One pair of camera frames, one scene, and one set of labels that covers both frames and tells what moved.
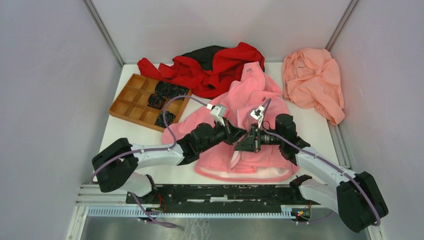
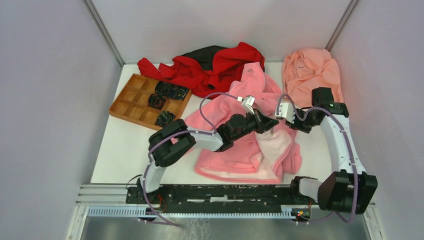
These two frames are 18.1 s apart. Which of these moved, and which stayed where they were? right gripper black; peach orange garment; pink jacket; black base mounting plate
Moved: right gripper black
Stayed: pink jacket; black base mounting plate; peach orange garment
